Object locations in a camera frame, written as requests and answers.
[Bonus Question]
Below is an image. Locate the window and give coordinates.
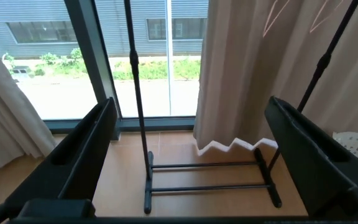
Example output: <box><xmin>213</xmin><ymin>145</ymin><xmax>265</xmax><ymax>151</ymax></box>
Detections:
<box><xmin>0</xmin><ymin>0</ymin><xmax>209</xmax><ymax>141</ymax></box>

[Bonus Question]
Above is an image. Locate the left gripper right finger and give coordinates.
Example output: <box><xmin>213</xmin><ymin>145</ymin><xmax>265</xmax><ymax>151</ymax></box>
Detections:
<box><xmin>264</xmin><ymin>95</ymin><xmax>358</xmax><ymax>218</ymax></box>

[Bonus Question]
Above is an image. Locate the black clothes rack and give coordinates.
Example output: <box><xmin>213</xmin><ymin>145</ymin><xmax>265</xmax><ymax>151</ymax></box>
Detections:
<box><xmin>123</xmin><ymin>0</ymin><xmax>358</xmax><ymax>215</ymax></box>

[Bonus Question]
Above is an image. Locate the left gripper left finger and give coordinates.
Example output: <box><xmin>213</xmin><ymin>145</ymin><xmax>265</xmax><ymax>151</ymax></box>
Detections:
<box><xmin>4</xmin><ymin>96</ymin><xmax>118</xmax><ymax>218</ymax></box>

